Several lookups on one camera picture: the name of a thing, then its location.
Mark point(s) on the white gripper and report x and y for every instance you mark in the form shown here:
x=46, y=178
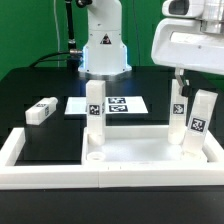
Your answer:
x=191, y=37

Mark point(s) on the white desk top tray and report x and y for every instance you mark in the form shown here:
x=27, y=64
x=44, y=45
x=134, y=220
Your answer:
x=144, y=144

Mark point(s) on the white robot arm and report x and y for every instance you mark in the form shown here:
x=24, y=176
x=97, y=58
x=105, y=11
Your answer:
x=104, y=54

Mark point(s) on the fiducial marker base sheet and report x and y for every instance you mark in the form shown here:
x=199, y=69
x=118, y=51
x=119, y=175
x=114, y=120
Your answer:
x=113, y=105

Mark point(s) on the white U-shaped obstacle fence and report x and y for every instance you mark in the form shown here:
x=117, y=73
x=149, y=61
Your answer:
x=101, y=175

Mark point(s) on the black camera stand pole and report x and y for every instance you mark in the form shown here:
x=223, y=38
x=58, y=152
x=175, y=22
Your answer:
x=71, y=63

